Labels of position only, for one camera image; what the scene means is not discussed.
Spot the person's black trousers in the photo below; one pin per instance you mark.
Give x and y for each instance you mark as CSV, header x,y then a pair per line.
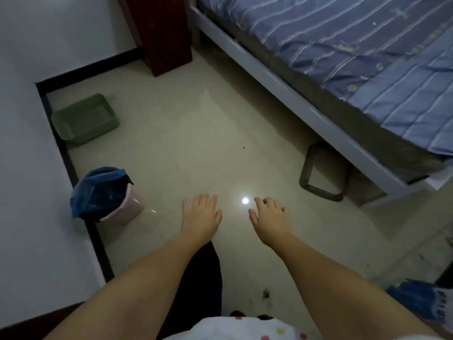
x,y
201,290

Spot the blue striped quilt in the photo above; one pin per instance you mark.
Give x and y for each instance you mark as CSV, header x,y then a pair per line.
x,y
354,42

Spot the person's left forearm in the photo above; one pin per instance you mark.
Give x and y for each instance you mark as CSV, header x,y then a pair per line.
x,y
141,290

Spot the person's left hand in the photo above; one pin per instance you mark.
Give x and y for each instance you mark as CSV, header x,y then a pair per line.
x,y
200,219

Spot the blue trash bag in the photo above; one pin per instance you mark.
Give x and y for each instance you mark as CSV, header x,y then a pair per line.
x,y
95,194

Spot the white bed frame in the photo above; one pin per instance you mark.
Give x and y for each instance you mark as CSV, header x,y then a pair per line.
x,y
311,113

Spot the grey plastic stool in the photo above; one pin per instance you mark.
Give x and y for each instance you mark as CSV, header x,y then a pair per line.
x,y
308,180

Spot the green plastic basin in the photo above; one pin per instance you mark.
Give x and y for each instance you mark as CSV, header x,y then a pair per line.
x,y
86,120

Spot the person's right hand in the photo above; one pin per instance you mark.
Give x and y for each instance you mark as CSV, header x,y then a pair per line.
x,y
270,223

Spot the pink trash bin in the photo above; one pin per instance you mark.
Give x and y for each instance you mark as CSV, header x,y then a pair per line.
x,y
127,205

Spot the person's right forearm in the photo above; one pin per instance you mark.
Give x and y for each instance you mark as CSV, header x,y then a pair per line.
x,y
336,293

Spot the blue plastic bag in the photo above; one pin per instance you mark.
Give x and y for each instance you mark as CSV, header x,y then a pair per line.
x,y
414,297

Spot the brown wooden nightstand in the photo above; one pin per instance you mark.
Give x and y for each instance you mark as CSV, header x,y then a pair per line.
x,y
159,31

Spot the white dotted shirt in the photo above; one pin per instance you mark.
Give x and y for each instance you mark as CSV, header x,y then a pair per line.
x,y
230,331

